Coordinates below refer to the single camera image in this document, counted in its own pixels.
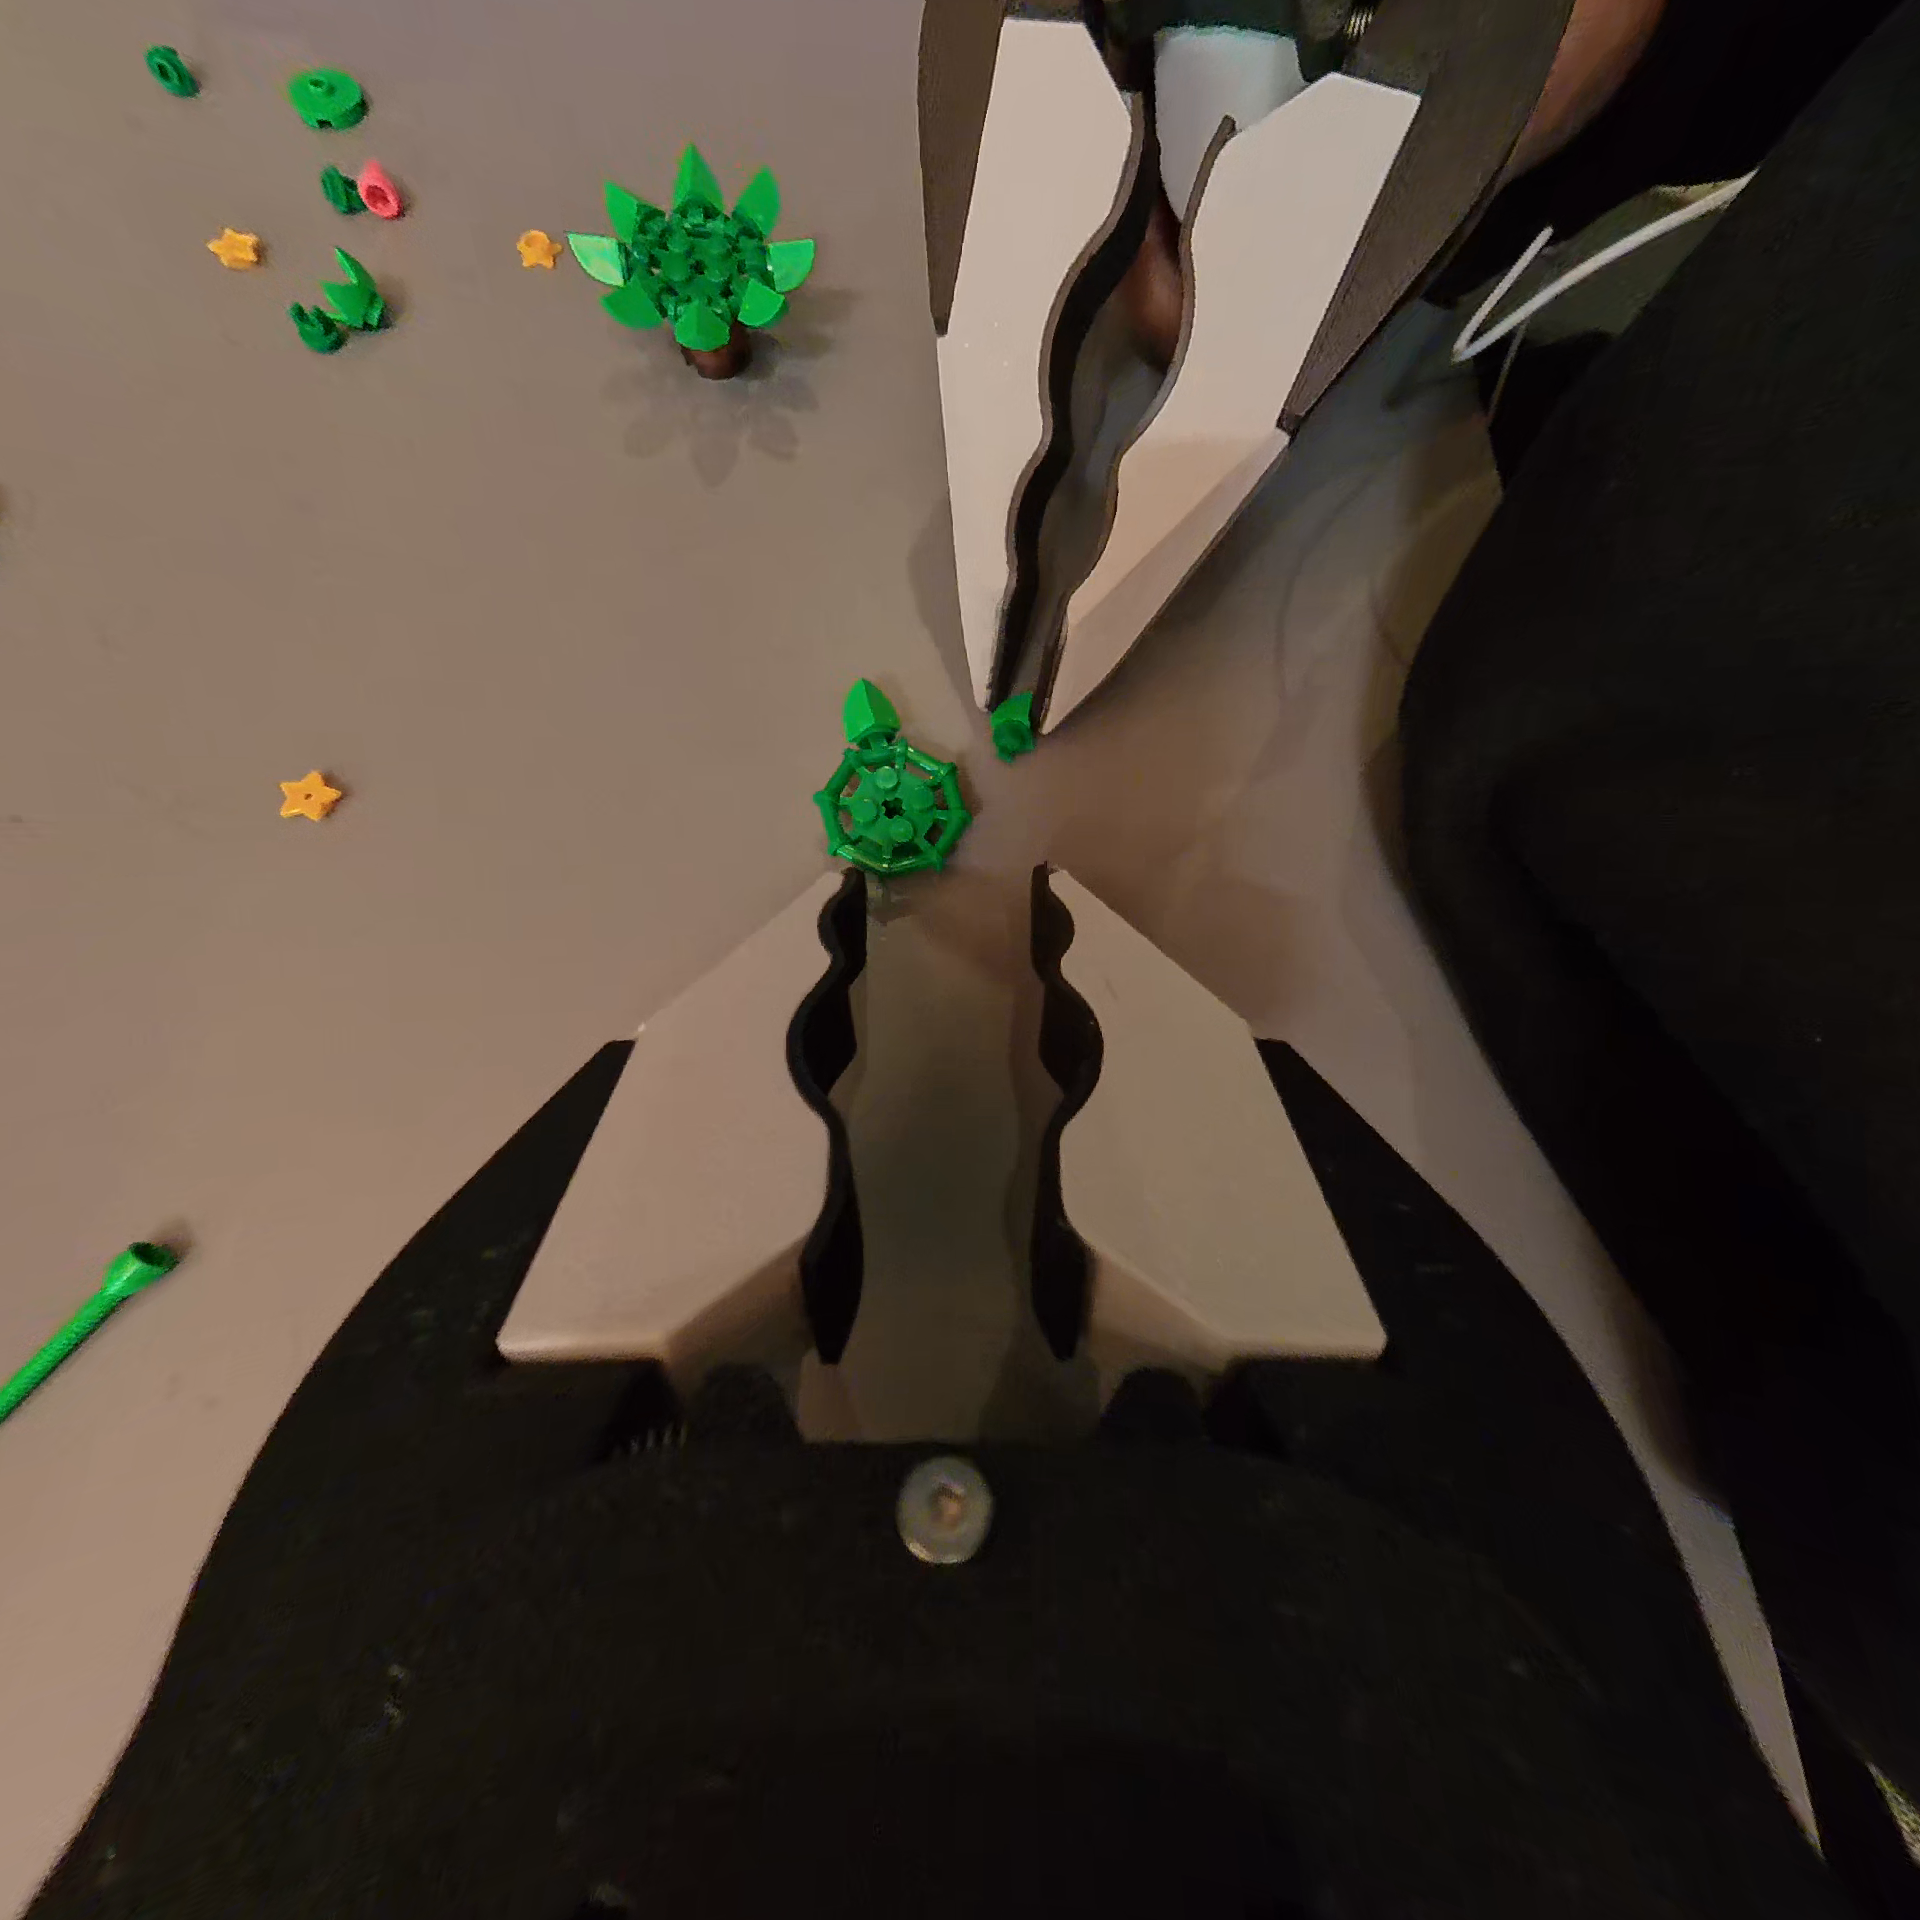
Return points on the green round toy stud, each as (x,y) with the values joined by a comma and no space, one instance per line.
(171,71)
(342,191)

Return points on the green toy web disc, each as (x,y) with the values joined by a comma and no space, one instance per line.
(892,811)

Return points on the large green leaf wheel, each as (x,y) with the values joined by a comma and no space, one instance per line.
(692,263)

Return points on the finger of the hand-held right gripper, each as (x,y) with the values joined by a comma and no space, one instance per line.
(1276,270)
(1020,301)

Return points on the small green toy piece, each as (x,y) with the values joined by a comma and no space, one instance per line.
(870,714)

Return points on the person's right hand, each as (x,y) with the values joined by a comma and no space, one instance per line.
(1156,285)

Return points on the yellow toy star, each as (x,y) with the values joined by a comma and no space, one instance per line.
(235,248)
(312,796)
(539,248)

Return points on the pink toy flower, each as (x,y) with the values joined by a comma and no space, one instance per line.
(381,191)

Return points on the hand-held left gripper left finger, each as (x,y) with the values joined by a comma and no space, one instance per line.
(676,1202)

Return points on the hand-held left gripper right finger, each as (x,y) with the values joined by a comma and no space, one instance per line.
(1215,1202)

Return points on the green toy stalk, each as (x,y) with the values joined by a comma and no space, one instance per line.
(83,1328)

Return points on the green toy leaf piece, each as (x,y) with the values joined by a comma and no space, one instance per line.
(1013,727)

